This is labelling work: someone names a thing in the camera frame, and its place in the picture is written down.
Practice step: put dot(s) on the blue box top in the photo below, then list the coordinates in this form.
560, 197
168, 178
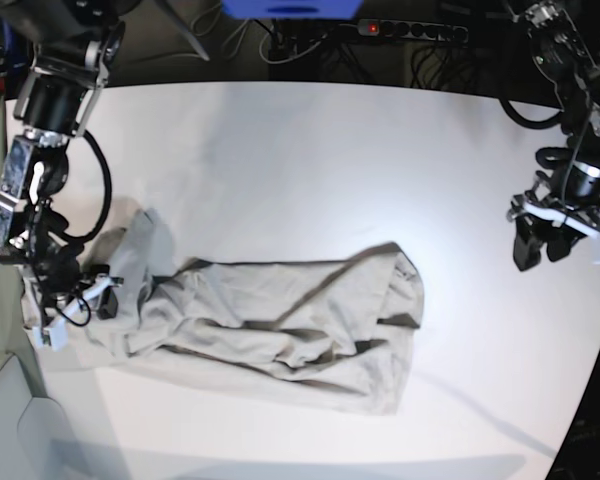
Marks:
292, 9

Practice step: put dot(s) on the beige t-shirt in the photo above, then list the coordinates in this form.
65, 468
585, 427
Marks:
327, 334

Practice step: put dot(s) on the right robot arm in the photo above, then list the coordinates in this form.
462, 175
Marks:
55, 61

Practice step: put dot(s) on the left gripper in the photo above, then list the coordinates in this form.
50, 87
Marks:
546, 228

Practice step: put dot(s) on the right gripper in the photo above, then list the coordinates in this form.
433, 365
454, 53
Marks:
92, 298

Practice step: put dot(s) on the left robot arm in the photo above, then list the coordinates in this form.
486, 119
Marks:
564, 41

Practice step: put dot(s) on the black power strip red switch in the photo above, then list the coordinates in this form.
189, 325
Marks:
407, 30

